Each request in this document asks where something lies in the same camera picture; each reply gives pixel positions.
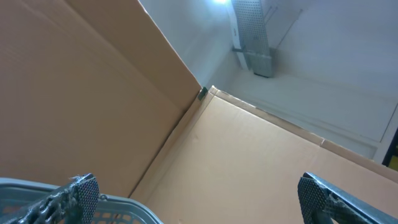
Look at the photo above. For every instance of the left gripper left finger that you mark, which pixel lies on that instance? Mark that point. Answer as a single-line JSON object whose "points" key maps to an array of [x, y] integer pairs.
{"points": [[75, 202]]}

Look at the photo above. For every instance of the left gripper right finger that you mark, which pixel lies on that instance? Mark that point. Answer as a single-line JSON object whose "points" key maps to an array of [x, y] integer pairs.
{"points": [[323, 202]]}

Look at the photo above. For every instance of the grey plastic shopping basket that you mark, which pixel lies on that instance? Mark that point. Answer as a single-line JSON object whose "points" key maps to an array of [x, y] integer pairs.
{"points": [[17, 193]]}

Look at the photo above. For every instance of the perforated metal ceiling tray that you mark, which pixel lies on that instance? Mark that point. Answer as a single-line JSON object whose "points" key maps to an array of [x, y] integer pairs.
{"points": [[253, 36]]}

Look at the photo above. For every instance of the back cardboard wall panel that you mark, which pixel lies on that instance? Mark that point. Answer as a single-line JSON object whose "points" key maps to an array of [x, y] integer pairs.
{"points": [[230, 162]]}

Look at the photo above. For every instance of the cardboard wall panel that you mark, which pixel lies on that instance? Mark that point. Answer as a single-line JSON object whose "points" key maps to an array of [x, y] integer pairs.
{"points": [[230, 162], [87, 87]]}

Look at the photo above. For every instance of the left cardboard wall panel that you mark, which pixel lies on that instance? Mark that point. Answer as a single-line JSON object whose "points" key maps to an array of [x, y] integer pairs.
{"points": [[87, 87]]}

